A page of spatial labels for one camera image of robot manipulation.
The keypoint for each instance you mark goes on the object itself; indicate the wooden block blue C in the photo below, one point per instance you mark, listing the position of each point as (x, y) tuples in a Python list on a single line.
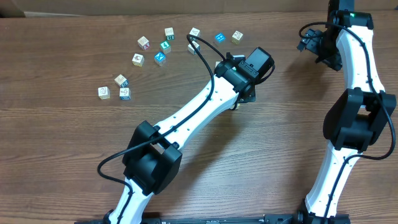
[(121, 81)]

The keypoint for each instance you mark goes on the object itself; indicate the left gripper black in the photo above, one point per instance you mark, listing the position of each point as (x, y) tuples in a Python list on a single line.
[(250, 93)]

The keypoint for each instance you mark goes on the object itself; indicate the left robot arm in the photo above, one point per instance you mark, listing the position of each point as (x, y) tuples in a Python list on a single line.
[(153, 156)]

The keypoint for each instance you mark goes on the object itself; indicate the wooden block yellow side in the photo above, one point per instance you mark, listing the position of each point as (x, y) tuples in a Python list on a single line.
[(237, 37), (103, 93)]

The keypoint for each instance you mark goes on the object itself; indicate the wooden block blue side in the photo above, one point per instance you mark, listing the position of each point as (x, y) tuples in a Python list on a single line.
[(192, 47)]

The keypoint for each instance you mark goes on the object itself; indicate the wooden block green N side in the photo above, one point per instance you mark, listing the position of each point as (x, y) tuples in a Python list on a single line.
[(169, 33)]

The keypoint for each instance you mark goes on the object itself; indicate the wooden block red X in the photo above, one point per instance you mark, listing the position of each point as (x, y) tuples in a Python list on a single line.
[(143, 43)]

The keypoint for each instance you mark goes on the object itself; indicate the wooden block blue X top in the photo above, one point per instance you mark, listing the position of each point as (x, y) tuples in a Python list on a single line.
[(160, 58)]

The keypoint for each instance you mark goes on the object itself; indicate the wooden block yellow side far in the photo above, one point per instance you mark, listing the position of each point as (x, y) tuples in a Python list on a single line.
[(237, 37)]

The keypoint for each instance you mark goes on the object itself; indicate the wooden block blue T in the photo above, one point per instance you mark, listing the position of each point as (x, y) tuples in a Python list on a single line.
[(125, 93)]

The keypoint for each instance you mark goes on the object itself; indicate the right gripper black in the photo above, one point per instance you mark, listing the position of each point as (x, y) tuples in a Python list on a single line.
[(310, 42)]

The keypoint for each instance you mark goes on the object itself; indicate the wooden block green 4 top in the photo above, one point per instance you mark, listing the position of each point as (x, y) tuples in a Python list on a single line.
[(165, 47)]

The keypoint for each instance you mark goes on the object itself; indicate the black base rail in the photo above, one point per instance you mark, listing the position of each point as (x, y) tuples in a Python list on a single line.
[(266, 219)]

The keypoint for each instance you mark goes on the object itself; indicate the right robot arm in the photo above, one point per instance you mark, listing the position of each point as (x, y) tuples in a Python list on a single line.
[(357, 119)]

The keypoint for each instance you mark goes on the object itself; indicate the wooden block orange top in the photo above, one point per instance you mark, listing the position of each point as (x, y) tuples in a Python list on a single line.
[(138, 60)]

